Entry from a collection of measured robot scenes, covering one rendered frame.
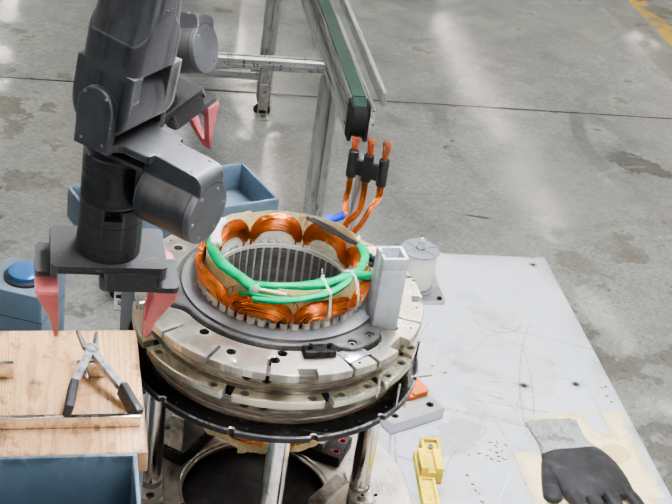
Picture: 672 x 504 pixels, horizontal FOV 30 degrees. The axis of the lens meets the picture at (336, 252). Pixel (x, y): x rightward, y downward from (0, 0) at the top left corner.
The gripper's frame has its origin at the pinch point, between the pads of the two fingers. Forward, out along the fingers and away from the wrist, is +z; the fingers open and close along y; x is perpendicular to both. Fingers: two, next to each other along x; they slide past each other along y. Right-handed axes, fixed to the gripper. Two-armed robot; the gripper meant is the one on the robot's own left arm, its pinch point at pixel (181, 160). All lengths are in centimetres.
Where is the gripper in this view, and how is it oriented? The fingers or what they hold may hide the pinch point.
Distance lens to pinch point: 160.0
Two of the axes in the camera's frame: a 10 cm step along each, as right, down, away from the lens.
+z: 2.4, 7.2, 6.5
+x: -6.9, -3.5, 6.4
